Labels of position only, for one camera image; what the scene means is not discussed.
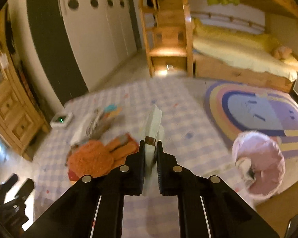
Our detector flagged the brown cardboard box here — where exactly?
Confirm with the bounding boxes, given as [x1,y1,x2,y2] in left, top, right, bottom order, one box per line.
[256,176,298,238]

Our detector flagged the white device with green light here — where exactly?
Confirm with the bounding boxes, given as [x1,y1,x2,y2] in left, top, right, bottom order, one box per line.
[50,113,73,129]

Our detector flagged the yellow bedding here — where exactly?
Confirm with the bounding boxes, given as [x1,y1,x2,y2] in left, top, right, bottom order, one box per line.
[192,18,298,81]

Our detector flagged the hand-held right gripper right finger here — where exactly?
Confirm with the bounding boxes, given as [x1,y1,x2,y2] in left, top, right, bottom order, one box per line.
[156,141,280,238]

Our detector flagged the brown plush toy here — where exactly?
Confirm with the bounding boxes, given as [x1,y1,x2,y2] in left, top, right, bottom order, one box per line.
[272,46,293,60]

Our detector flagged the pastel oval rug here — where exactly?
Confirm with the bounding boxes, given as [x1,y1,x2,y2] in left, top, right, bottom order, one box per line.
[204,81,298,159]

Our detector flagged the orange fuzzy toy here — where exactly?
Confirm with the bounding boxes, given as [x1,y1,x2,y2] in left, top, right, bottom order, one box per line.
[68,132,140,182]

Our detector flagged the table with checked cloth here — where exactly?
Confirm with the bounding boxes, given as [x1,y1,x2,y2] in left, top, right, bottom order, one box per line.
[32,78,241,238]

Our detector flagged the white wardrobe with round holes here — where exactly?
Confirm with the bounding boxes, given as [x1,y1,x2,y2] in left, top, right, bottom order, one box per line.
[57,0,138,92]

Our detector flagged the wooden cabinet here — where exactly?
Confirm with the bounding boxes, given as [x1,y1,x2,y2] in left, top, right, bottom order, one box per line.
[0,5,51,161]

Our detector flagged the orange fluffy cloth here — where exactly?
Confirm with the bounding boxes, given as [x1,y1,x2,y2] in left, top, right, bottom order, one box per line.
[67,140,115,177]

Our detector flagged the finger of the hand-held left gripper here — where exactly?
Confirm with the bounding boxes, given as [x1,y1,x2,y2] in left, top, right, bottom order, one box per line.
[0,174,18,194]
[14,178,35,204]

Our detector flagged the wooden bunk bed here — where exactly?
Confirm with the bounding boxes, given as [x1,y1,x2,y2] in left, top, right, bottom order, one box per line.
[189,0,298,93]

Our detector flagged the dark wall panel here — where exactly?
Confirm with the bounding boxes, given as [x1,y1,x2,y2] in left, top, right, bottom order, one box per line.
[27,0,90,109]

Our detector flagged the colourful snack wrapper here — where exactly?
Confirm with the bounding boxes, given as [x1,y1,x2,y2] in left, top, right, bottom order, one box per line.
[103,104,123,117]

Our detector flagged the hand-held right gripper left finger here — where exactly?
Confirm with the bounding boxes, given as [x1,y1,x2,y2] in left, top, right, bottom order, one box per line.
[22,140,146,238]

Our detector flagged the pile of clothes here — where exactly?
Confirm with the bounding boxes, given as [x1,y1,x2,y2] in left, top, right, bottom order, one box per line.
[86,108,116,140]

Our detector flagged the wooden stairs with drawers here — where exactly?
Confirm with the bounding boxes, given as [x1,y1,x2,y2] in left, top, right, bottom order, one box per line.
[138,0,195,77]

